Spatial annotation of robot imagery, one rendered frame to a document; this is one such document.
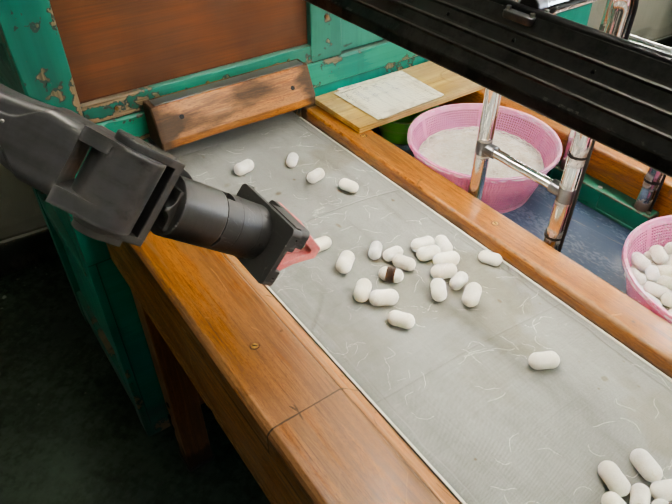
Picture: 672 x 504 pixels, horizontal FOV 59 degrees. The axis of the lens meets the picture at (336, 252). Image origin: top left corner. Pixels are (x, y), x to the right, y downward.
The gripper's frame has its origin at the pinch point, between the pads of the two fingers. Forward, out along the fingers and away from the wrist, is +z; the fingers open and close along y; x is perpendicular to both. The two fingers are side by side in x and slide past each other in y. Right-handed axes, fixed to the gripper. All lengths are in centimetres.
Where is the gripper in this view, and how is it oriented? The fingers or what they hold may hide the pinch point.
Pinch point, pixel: (311, 250)
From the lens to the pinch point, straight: 67.5
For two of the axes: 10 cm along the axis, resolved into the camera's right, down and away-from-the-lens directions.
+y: -5.7, -5.3, 6.2
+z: 6.3, 2.1, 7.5
